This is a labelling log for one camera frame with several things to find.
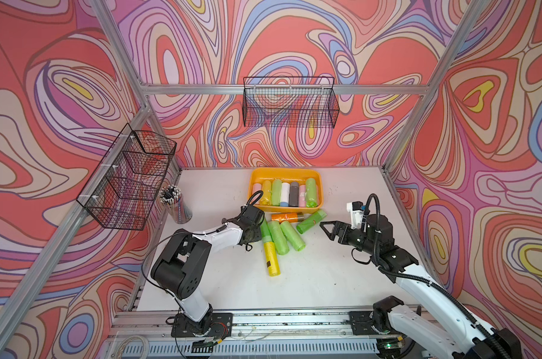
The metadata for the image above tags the orange plastic storage box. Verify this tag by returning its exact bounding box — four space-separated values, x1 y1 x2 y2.
249 167 324 213

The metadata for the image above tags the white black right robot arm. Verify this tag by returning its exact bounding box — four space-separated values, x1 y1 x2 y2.
320 215 522 358

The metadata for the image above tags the green roll with label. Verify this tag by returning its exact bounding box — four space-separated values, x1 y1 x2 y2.
296 209 327 234

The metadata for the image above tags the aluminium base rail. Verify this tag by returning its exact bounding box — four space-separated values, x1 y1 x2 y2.
104 306 372 351

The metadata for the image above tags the light green roll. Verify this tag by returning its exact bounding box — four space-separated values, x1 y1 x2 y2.
280 221 305 251
267 221 290 255
271 179 282 206
305 177 318 208

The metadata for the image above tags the black wire basket left wall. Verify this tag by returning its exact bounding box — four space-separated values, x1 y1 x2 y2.
76 124 177 230

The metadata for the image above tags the black wire basket back wall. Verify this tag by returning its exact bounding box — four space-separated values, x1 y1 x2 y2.
242 75 340 129

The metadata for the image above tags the cup of pens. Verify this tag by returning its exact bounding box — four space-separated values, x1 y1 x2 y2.
159 185 193 224

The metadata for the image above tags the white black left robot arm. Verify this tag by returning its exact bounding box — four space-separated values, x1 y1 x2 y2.
150 205 265 336

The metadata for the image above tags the green yellow trash bag roll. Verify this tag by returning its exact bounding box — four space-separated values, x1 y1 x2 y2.
260 219 281 277

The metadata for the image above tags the black wire basket wall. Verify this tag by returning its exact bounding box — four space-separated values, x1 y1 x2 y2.
76 124 177 230
242 75 340 129

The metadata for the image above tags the white blue trash bag roll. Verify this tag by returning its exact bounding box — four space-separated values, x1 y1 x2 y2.
279 182 290 207

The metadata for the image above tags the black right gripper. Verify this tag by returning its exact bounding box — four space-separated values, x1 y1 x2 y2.
319 221 379 256

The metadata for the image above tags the grey trash bag roll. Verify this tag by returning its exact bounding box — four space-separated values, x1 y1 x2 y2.
288 181 299 207

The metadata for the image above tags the pink trash bag roll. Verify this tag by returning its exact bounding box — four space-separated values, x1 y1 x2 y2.
252 182 262 194
298 185 306 208

